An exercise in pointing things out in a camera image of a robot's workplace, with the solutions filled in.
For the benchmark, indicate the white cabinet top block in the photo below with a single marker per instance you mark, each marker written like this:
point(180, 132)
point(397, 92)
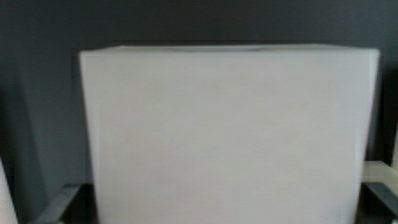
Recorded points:
point(228, 132)

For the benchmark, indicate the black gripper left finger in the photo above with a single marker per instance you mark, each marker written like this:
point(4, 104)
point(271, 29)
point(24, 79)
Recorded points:
point(72, 206)

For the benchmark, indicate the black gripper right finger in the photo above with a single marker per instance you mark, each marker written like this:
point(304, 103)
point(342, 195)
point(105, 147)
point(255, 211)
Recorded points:
point(377, 205)

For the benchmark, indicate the white U-shaped fence frame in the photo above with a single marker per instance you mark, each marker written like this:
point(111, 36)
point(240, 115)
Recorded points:
point(8, 214)

